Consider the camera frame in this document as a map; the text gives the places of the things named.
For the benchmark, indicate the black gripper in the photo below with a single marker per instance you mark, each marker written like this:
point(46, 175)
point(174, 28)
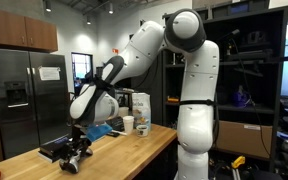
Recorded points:
point(79, 136)

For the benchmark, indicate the silver game controller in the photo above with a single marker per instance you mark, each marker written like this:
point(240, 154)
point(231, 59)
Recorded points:
point(71, 165)

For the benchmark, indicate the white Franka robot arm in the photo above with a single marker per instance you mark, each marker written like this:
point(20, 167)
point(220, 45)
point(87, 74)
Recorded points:
point(194, 100)

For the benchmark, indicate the black box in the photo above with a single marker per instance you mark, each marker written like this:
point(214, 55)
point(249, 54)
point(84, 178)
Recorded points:
point(52, 148)

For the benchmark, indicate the brown cardboard box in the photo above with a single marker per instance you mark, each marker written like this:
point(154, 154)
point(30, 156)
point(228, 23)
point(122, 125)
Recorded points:
point(244, 138)

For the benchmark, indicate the black remote control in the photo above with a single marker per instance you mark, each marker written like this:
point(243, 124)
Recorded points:
point(113, 134)

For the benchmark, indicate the white marker pen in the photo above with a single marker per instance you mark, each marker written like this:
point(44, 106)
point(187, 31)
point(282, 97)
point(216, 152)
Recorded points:
point(120, 132)

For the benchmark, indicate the black notebook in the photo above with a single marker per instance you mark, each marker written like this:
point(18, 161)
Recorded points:
point(116, 123)

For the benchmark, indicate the white plastic cup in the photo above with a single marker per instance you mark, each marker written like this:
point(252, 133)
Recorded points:
point(124, 111)

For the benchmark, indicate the white ceramic mug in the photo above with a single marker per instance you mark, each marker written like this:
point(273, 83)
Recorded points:
point(142, 131)

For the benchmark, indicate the stainless steel refrigerator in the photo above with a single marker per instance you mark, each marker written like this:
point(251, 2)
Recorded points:
point(27, 100)

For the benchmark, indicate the glass panel door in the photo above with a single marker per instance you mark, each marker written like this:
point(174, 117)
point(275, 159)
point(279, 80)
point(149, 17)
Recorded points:
point(81, 71)

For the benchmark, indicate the white paper bag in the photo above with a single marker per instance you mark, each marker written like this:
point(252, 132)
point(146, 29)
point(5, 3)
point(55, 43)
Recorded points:
point(142, 106)

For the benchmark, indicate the white paper sheet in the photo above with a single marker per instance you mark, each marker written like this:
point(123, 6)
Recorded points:
point(49, 73)

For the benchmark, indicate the ceiling track light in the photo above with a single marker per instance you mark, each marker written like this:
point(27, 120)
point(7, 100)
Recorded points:
point(89, 20)
point(111, 7)
point(48, 6)

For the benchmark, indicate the purple spray bottle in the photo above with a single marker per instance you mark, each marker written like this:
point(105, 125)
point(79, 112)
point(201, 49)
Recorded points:
point(240, 98)

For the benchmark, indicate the black shelving unit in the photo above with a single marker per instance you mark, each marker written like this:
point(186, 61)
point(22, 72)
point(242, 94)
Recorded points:
point(250, 66)

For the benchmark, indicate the wooden wall cabinets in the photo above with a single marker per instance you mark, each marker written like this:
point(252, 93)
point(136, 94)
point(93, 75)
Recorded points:
point(17, 30)

